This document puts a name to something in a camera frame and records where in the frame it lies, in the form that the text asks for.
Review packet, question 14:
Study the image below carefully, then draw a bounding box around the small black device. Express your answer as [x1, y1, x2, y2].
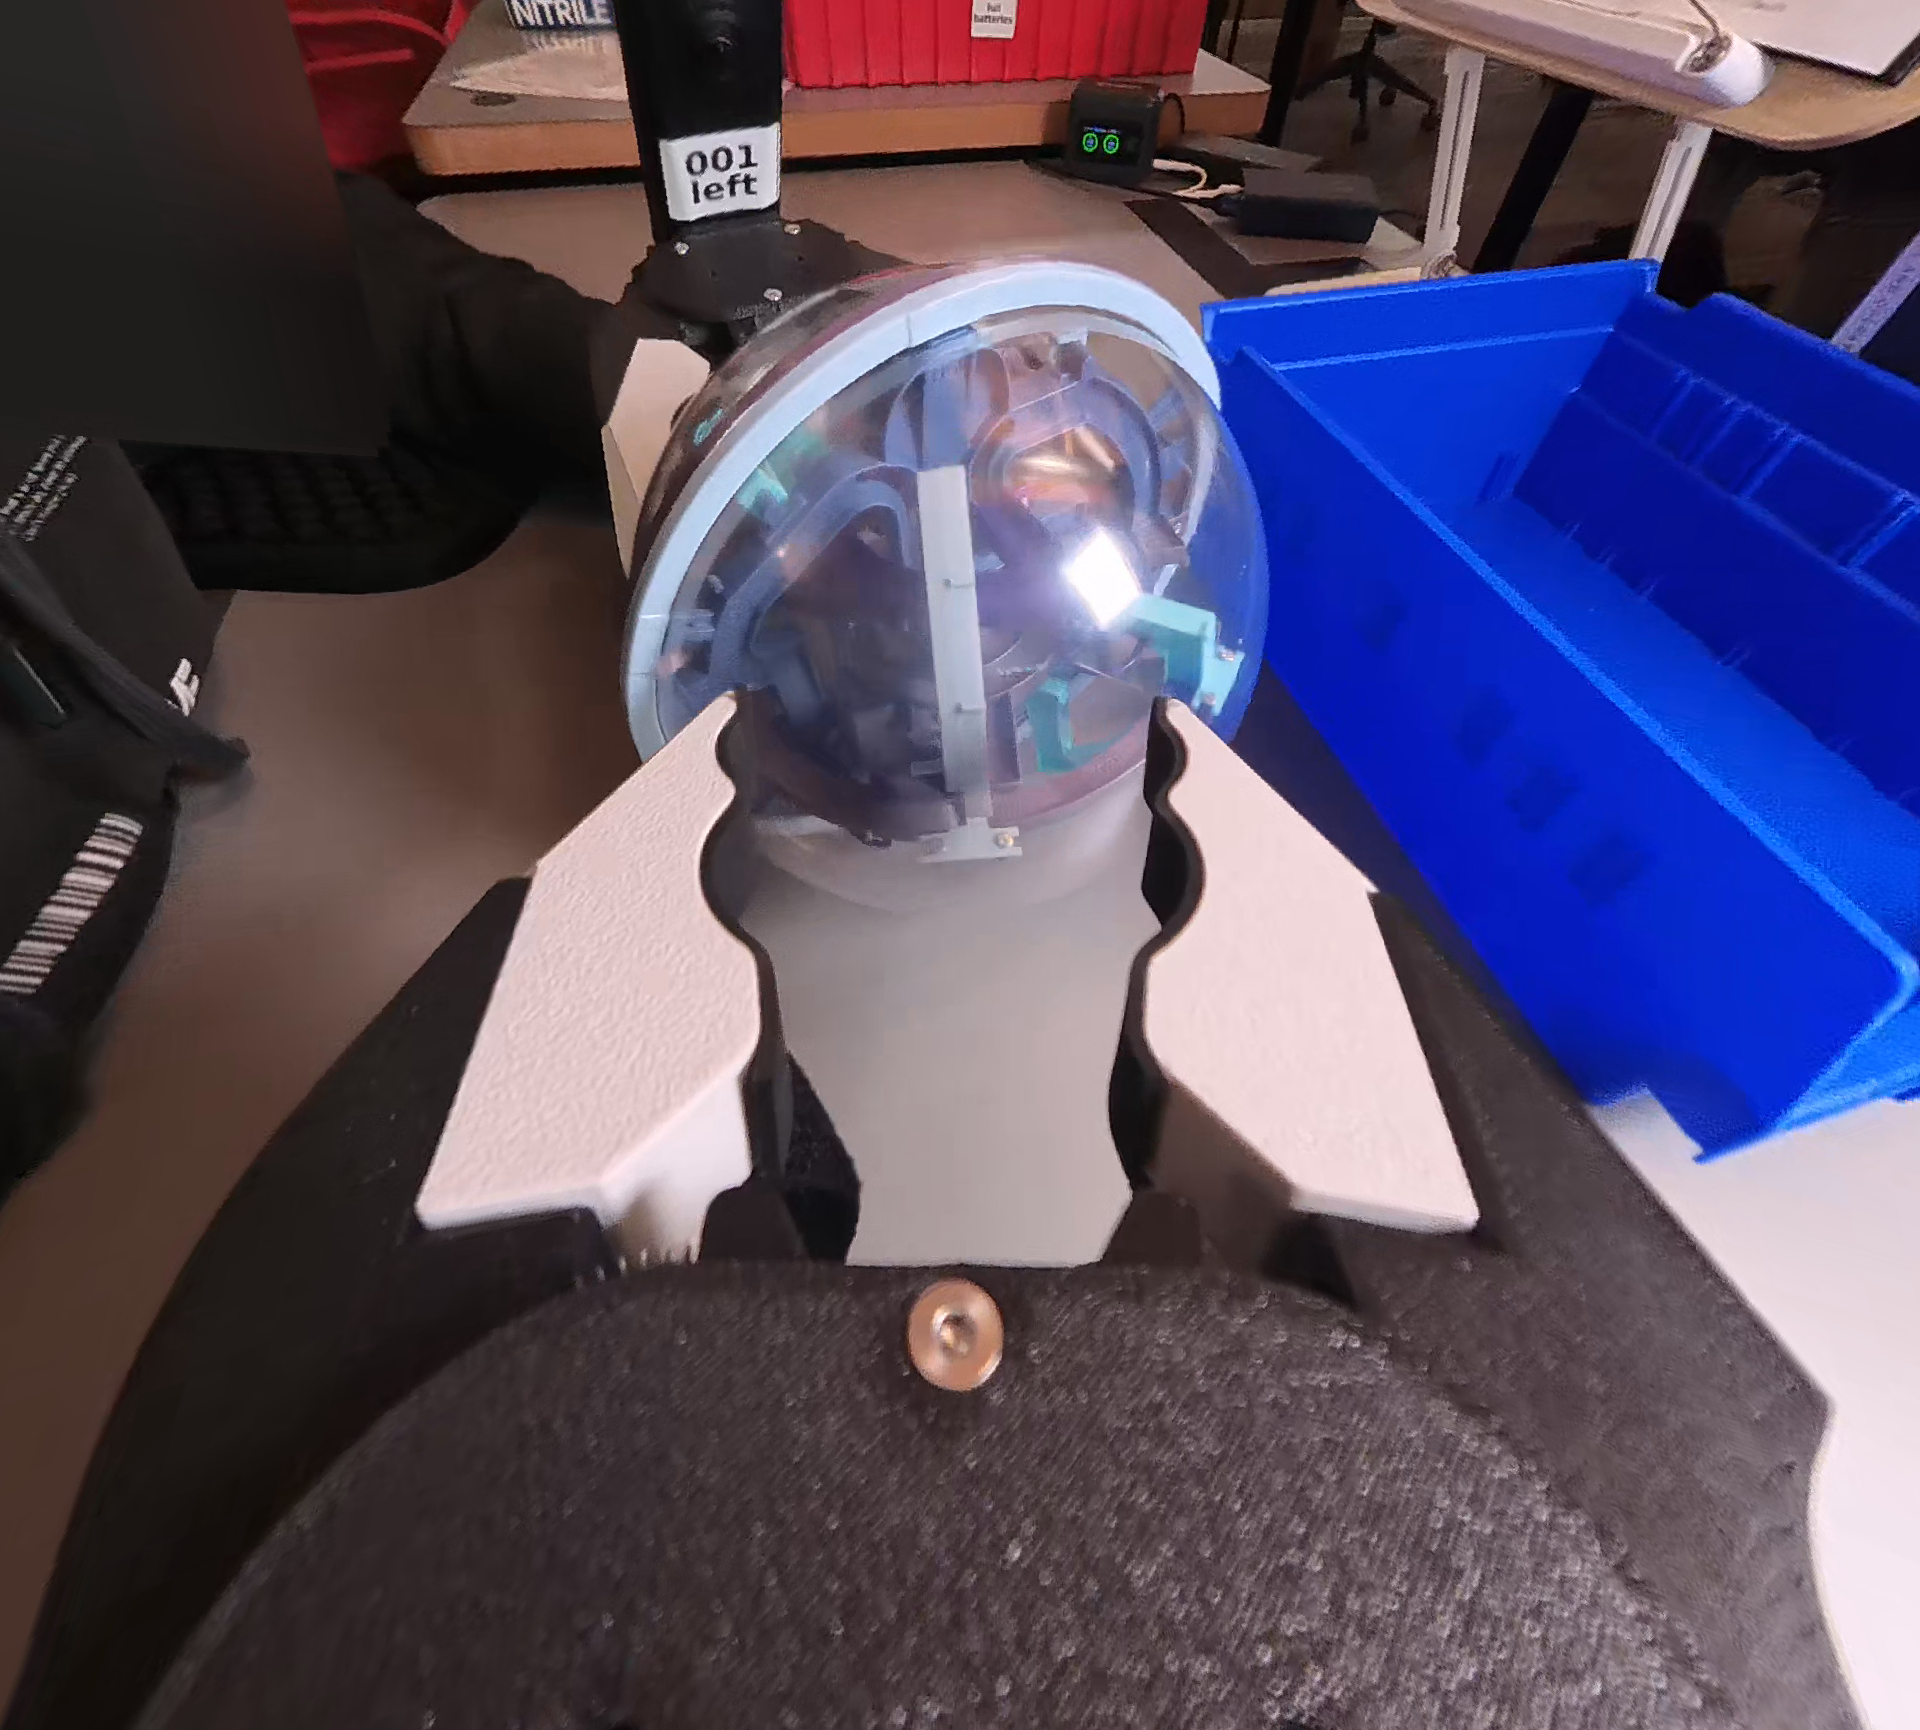
[1069, 80, 1183, 176]

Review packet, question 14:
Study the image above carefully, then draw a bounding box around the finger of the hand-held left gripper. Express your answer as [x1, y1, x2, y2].
[595, 335, 729, 583]

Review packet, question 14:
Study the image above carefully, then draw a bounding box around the blue plastic bin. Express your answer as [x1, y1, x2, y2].
[1201, 259, 1920, 1156]

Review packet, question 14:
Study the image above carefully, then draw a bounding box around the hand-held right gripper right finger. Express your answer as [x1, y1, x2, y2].
[1110, 697, 1484, 1274]

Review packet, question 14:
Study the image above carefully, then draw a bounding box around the person's left forearm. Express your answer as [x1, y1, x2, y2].
[316, 176, 648, 531]

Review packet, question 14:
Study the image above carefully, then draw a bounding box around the clear maze ball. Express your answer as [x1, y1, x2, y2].
[619, 259, 1269, 867]

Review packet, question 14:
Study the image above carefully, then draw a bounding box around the red bag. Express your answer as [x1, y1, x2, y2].
[281, 0, 483, 178]

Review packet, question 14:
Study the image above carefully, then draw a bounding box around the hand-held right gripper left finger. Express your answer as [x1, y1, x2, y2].
[415, 696, 860, 1274]

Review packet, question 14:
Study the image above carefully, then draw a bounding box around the instruction sheet on stand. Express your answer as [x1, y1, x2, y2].
[1350, 0, 1920, 284]

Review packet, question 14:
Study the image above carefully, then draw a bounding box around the person's black printed jacket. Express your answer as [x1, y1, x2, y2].
[0, 434, 249, 1197]

